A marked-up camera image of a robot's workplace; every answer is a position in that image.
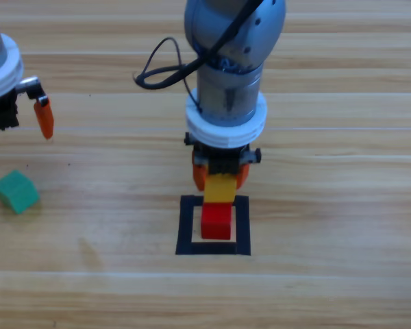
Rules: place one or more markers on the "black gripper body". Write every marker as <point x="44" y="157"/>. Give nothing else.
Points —
<point x="1" y="114"/>
<point x="222" y="159"/>

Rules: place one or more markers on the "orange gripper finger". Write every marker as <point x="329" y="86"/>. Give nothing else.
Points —
<point x="44" y="118"/>
<point x="243" y="174"/>
<point x="200" y="176"/>

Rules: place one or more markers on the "yellow wooden cube block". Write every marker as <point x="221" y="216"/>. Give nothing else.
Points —
<point x="220" y="188"/>

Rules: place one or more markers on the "red wooden cube block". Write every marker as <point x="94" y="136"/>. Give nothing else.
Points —
<point x="215" y="221"/>

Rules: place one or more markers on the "green wooden cube block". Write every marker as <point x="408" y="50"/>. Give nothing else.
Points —
<point x="15" y="193"/>

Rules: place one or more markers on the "black tape square outline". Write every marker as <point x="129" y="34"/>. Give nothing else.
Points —
<point x="183" y="233"/>

